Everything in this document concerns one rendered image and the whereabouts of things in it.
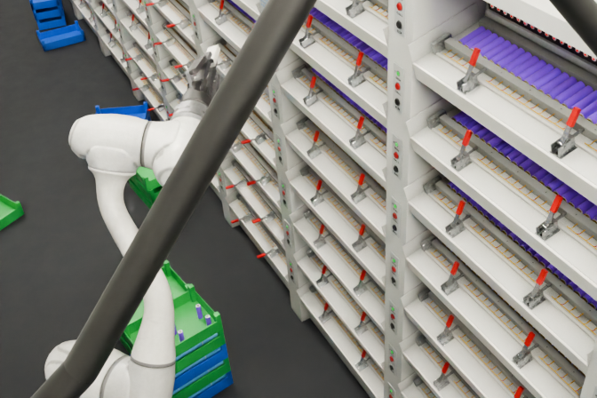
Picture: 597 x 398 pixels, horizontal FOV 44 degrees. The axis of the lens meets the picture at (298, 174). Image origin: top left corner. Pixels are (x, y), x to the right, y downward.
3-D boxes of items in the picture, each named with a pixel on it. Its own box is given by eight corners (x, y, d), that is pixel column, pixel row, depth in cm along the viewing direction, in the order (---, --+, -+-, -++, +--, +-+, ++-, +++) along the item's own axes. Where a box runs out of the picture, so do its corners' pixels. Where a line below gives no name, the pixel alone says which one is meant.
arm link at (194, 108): (195, 110, 158) (201, 92, 162) (161, 120, 162) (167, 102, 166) (216, 139, 164) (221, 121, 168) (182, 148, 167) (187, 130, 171)
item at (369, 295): (387, 338, 234) (378, 315, 224) (296, 231, 277) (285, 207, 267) (437, 302, 237) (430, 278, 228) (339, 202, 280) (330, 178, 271)
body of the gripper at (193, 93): (217, 122, 168) (225, 94, 174) (198, 95, 162) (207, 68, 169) (189, 129, 171) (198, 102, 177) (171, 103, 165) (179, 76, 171)
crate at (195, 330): (150, 373, 252) (146, 358, 247) (123, 338, 265) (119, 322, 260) (223, 329, 265) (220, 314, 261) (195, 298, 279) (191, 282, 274)
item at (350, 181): (388, 247, 209) (378, 217, 200) (288, 145, 252) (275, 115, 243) (445, 209, 213) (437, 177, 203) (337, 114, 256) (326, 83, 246)
